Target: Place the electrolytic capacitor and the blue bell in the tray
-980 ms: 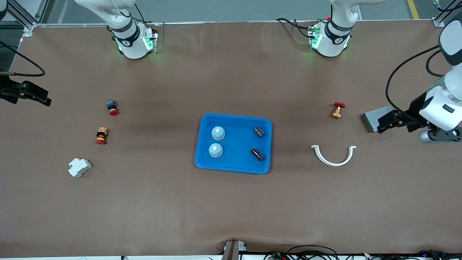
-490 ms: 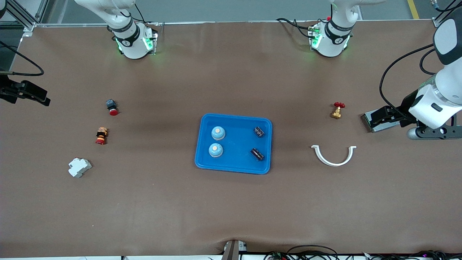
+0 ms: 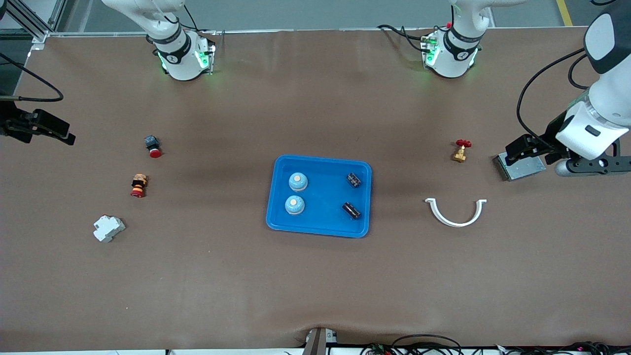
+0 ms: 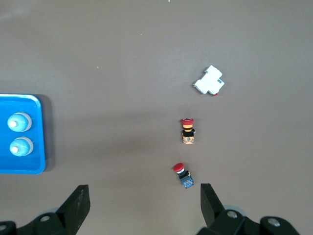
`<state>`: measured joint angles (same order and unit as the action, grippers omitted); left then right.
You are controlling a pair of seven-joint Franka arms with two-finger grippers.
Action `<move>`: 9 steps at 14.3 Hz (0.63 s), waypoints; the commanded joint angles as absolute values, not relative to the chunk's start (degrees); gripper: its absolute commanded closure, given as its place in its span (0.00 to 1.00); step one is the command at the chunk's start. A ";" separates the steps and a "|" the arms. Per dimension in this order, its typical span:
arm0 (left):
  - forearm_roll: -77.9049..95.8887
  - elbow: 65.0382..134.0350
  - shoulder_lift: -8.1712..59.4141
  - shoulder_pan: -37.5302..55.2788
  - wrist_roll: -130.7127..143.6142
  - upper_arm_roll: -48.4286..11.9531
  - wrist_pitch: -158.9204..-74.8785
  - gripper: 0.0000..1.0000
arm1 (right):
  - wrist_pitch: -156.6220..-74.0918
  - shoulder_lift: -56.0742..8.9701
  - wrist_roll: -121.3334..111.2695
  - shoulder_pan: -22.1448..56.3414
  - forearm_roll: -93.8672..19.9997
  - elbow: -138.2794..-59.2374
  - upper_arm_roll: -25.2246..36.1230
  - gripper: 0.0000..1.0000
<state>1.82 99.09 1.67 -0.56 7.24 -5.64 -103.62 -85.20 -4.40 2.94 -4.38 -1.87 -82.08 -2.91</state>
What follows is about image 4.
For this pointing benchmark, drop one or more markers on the blue plastic tray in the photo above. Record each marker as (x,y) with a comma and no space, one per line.
(22,166)

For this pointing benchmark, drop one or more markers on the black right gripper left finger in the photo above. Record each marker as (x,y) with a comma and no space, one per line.
(68,215)

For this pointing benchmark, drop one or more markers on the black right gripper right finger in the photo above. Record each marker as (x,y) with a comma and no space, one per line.
(220,220)

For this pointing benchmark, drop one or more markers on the white circuit breaker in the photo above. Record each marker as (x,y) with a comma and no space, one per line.
(209,80)

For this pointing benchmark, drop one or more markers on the blue call bell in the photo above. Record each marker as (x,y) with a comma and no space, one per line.
(21,146)
(19,122)

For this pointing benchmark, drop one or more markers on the red push button switch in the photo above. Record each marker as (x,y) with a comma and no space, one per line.
(183,175)

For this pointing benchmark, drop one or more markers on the orange emergency stop button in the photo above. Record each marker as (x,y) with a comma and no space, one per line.
(187,131)

